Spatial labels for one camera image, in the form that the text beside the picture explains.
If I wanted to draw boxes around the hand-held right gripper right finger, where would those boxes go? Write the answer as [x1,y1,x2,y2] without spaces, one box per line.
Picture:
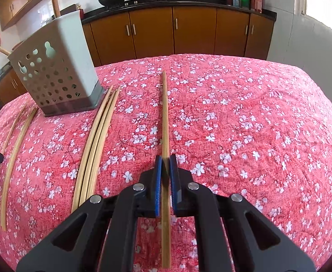
[169,155,317,272]

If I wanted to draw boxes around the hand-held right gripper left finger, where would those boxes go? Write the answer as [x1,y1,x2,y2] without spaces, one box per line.
[16,155,163,272]

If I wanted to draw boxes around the light bamboo chopstick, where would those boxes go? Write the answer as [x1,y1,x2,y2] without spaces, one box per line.
[161,70,172,270]
[88,88,122,200]
[0,99,30,195]
[79,88,118,206]
[0,107,39,232]

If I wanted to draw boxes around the bundle of wooden chopsticks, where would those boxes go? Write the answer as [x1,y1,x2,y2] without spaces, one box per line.
[71,85,114,213]

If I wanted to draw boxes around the perforated plastic utensil holder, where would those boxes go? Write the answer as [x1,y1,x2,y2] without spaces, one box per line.
[7,5,106,117]

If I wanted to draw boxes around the brown side lower cabinets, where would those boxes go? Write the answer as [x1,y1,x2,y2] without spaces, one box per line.
[0,68,28,112]

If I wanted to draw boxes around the red floral tablecloth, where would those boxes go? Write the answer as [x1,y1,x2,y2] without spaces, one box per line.
[0,54,332,272]

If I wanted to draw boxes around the brown lower kitchen cabinets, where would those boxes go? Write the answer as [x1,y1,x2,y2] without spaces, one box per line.
[81,6,276,66]

